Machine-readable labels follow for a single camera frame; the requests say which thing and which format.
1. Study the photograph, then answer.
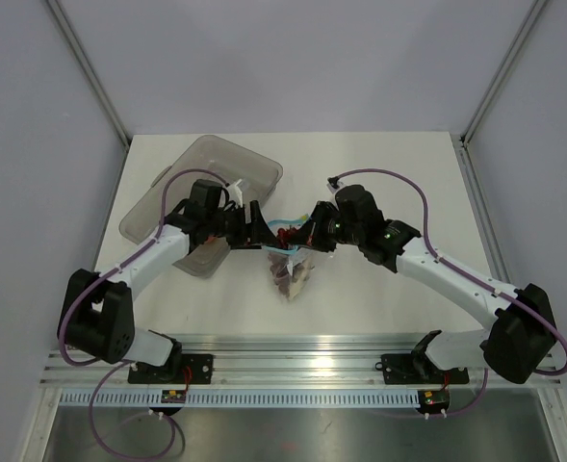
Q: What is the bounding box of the left aluminium frame post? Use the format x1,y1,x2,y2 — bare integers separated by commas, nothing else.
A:
43,0,132,153

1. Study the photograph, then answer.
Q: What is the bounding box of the purple cable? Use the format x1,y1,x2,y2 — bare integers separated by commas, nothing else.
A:
57,167,231,457
328,167,567,418

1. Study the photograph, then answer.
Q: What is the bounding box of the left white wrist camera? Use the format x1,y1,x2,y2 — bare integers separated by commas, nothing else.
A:
226,178,249,207

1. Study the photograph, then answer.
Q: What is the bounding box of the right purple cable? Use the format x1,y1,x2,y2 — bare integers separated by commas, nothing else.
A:
328,167,567,418

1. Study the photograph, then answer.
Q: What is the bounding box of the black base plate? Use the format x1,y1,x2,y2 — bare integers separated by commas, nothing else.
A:
128,353,214,385
374,353,470,385

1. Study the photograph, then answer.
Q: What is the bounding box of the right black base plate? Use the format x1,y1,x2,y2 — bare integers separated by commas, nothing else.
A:
374,353,470,385

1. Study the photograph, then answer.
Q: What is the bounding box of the grey toy fish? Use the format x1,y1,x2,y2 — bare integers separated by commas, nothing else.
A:
286,254,315,300

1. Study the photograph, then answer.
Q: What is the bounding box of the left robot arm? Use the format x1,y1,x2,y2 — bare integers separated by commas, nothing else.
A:
58,179,278,383

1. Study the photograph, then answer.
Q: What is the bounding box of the white slotted cable duct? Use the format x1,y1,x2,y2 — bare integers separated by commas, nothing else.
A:
60,389,420,409

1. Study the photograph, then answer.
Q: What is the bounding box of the clear zip top bag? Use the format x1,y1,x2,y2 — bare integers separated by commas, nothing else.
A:
263,211,327,304

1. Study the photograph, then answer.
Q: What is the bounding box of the right side aluminium rail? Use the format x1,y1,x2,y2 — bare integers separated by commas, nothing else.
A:
451,135,567,461

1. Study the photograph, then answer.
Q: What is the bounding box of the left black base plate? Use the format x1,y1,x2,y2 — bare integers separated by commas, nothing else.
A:
128,353,214,385

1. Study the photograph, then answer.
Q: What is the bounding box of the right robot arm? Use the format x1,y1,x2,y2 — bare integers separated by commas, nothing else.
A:
287,185,557,384

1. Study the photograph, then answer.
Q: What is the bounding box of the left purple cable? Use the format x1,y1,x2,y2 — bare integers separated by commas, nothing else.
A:
57,167,231,457

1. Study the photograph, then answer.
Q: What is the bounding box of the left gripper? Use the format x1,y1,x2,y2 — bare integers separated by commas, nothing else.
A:
206,201,278,250

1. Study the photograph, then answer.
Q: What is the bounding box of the aluminium frame post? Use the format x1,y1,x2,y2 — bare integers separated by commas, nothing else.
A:
43,0,132,153
460,0,552,148

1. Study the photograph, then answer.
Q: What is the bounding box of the red grape bunch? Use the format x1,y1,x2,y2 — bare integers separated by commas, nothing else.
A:
268,245,300,298

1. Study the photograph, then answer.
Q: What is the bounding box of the right aluminium frame post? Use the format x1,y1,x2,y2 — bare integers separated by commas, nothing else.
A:
460,0,552,148

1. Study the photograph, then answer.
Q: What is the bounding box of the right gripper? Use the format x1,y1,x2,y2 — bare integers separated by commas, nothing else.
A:
289,201,365,252

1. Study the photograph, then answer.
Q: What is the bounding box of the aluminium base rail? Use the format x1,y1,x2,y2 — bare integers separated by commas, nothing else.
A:
39,333,562,389

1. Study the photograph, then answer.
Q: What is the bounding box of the clear plastic tray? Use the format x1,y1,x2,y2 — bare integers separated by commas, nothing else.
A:
118,133,284,279

